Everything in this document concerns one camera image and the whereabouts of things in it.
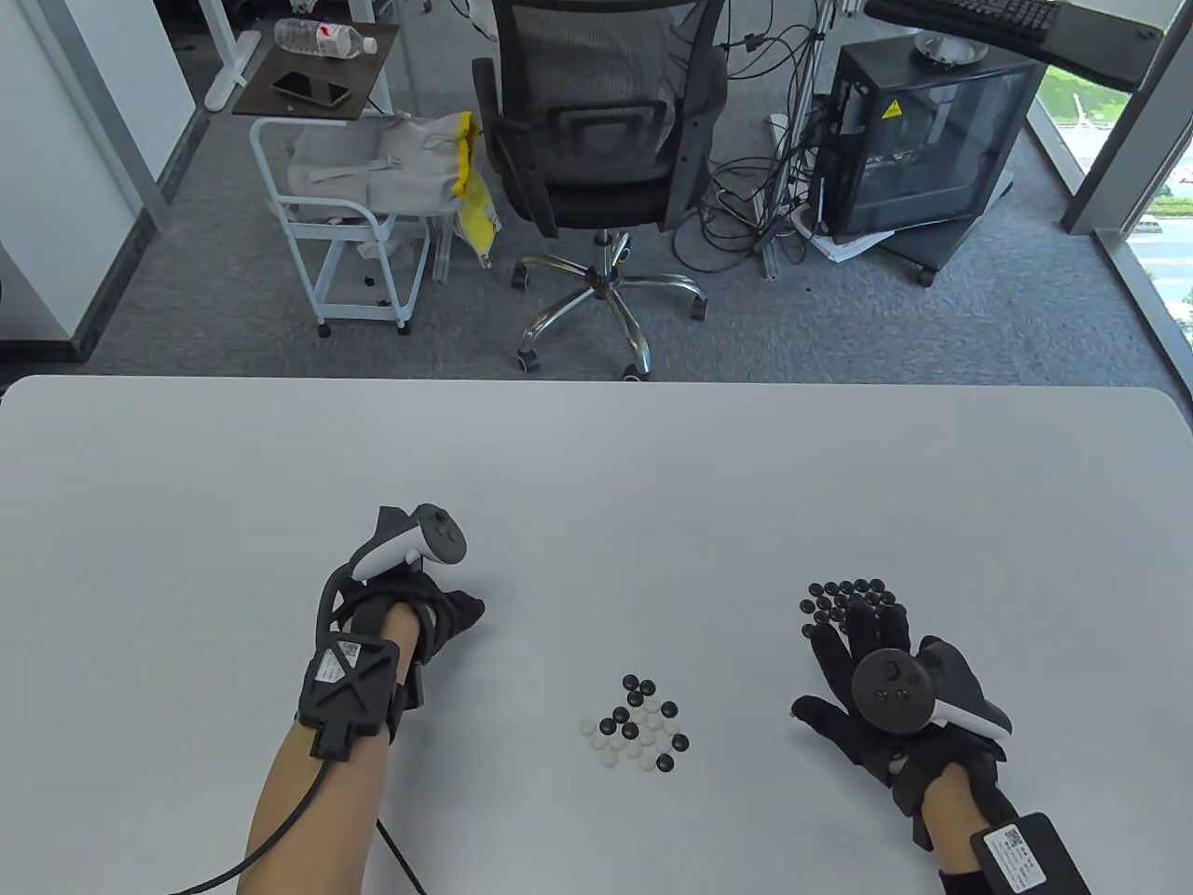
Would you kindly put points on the person's left hand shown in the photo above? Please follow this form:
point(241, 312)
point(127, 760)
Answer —
point(452, 615)

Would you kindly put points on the person's right hand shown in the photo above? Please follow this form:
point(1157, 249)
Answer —
point(867, 746)

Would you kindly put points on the cluster of black go stones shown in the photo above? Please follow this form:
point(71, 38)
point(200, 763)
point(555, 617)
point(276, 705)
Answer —
point(857, 597)

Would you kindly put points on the pile of mixed go stones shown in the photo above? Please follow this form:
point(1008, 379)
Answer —
point(665, 763)

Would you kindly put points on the person's right forearm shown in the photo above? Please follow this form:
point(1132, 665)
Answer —
point(955, 820)

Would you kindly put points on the black and white VR controller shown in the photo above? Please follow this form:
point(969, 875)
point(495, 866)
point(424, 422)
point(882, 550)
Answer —
point(443, 536)
point(893, 695)

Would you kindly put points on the black cross-braced wrist module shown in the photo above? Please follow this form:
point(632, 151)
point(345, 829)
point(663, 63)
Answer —
point(349, 681)

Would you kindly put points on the black labelled wrist box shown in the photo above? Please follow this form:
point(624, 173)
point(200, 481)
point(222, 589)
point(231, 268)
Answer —
point(1035, 858)

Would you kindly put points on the yellow plastic bag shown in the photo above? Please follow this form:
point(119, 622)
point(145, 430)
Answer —
point(475, 205)

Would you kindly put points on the white metal cart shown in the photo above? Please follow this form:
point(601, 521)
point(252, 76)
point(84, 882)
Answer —
point(317, 216)

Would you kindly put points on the grey fabric bag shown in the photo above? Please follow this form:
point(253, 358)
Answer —
point(401, 168)

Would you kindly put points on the white papers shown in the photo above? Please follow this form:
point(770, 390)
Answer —
point(843, 250)

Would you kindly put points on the black mesh office chair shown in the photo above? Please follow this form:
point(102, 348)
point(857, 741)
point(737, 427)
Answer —
point(596, 140)

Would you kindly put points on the dark rolling computer stand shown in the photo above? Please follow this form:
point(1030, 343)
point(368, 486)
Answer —
point(932, 247)

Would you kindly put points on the brown side table top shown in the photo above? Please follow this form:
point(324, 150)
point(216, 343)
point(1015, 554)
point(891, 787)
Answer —
point(373, 84)

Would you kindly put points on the black smartphone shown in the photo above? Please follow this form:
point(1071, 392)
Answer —
point(312, 89)

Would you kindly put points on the white desk leg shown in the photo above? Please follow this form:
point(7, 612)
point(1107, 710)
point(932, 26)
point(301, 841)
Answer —
point(228, 79)

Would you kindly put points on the white power strip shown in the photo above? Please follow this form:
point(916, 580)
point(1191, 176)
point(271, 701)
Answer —
point(776, 121)

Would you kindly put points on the clear plastic water bottle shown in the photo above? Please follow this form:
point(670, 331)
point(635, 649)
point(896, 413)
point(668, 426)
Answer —
point(317, 37)

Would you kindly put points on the black computer tower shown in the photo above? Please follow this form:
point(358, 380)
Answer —
point(932, 140)

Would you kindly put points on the silver bowl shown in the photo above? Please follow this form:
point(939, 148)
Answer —
point(951, 48)

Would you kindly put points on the black keyboard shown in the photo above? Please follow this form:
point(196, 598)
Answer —
point(988, 14)

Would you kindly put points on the aluminium frame post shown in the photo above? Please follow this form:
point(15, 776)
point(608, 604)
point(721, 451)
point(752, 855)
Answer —
point(824, 11)

